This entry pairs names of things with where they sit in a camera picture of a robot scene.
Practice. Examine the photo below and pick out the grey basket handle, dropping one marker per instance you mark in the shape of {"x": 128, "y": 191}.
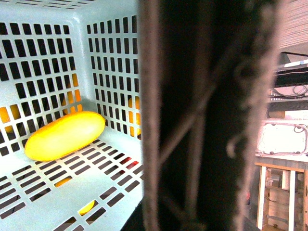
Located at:
{"x": 206, "y": 67}

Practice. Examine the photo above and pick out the light blue plastic basket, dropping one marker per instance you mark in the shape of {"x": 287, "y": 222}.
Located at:
{"x": 58, "y": 57}

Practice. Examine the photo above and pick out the yellow mango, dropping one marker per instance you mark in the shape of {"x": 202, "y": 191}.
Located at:
{"x": 64, "y": 136}

